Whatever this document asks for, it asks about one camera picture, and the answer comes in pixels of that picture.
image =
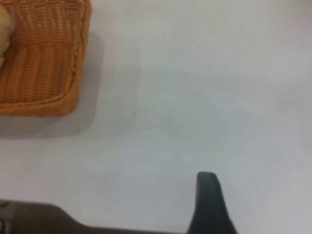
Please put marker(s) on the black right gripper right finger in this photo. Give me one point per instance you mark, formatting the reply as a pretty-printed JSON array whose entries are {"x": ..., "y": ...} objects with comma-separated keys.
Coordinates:
[{"x": 209, "y": 209}]

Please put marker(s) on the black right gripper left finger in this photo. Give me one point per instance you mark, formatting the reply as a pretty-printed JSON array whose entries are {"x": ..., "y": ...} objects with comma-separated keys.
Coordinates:
[{"x": 36, "y": 219}]

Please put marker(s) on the orange woven wicker basket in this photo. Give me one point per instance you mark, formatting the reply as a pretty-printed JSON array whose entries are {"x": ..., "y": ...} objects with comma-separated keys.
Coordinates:
[{"x": 44, "y": 68}]

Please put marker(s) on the striped orange bread roll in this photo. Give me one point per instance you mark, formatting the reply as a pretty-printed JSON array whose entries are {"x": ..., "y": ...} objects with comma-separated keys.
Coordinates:
[{"x": 6, "y": 36}]

